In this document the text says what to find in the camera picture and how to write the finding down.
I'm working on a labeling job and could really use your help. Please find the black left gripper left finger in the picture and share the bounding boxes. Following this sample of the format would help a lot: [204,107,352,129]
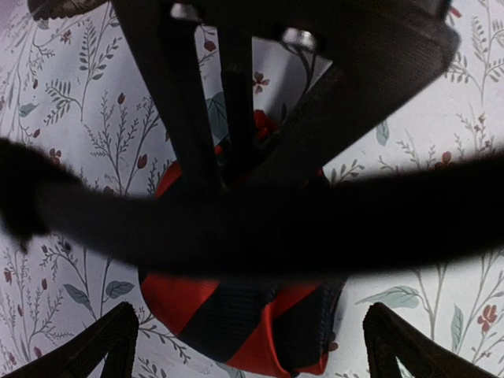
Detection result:
[7,302,139,378]

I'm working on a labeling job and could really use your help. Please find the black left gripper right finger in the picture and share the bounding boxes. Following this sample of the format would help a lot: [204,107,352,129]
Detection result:
[363,302,492,378]

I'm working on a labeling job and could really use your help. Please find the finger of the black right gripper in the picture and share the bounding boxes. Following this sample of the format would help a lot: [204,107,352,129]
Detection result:
[113,1,459,189]

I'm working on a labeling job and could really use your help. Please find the red black striped tie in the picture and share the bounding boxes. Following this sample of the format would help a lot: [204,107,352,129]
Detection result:
[138,109,347,377]

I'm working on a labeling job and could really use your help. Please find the floral patterned table mat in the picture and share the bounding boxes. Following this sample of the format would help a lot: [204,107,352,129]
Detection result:
[1,1,503,377]

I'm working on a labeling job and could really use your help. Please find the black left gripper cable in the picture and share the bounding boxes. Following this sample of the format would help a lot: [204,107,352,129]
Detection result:
[0,137,504,279]

